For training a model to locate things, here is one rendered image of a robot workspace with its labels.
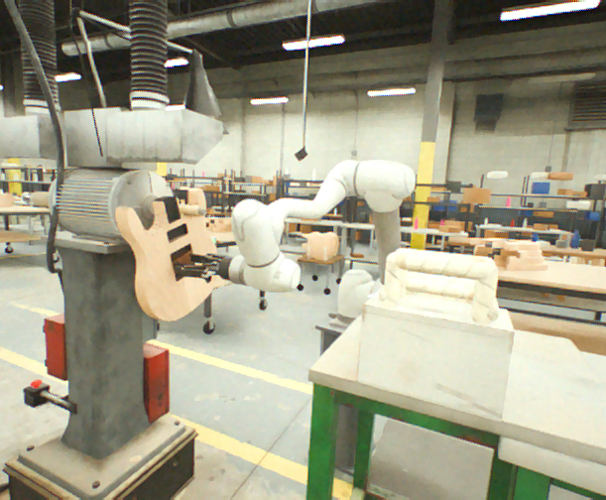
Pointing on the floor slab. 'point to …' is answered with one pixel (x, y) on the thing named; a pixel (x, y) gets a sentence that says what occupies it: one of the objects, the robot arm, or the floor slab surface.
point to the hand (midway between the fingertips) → (184, 262)
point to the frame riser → (179, 461)
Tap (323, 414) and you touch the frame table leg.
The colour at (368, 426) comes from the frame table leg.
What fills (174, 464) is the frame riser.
